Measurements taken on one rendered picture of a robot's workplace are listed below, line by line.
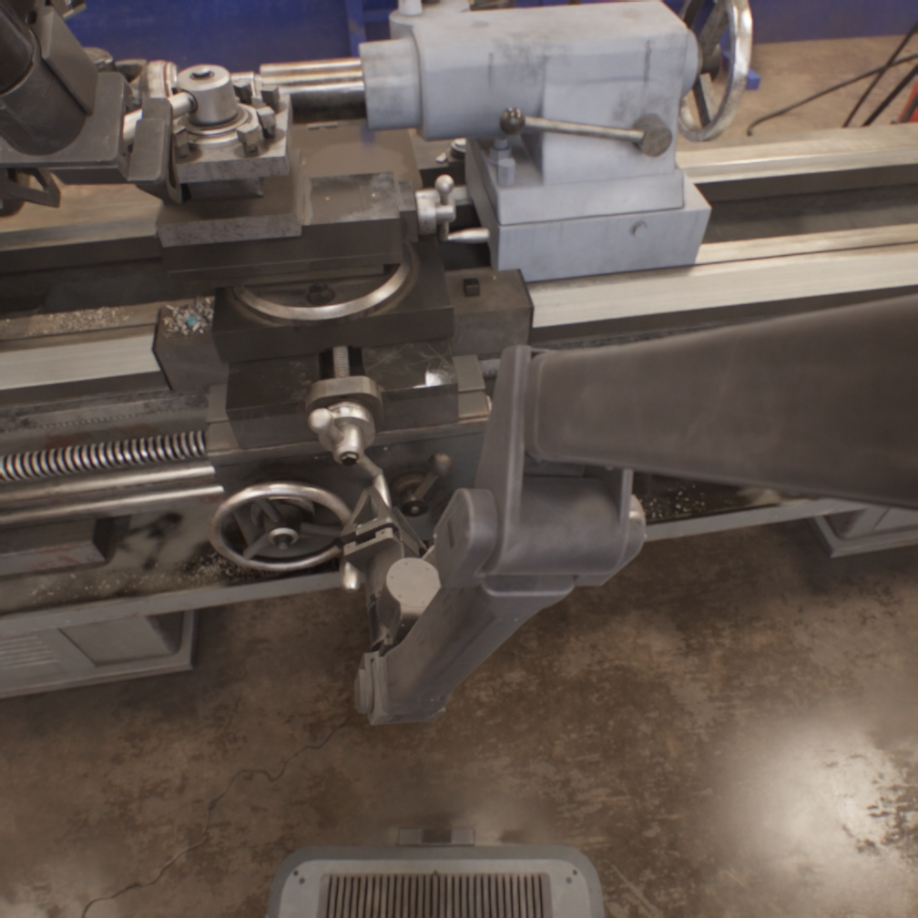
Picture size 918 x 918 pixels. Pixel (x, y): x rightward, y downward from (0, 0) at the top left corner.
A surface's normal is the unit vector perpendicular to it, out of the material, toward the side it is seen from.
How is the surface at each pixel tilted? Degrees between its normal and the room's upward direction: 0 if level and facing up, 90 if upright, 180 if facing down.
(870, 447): 76
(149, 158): 30
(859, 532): 90
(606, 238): 90
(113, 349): 36
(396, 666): 65
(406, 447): 90
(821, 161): 48
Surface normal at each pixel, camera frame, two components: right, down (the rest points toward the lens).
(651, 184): 0.14, 0.36
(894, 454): -0.95, 0.00
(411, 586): 0.26, -0.65
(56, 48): 1.00, -0.01
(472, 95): 0.16, 0.71
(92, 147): 0.00, -0.17
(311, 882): -0.01, -0.64
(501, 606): 0.12, 0.84
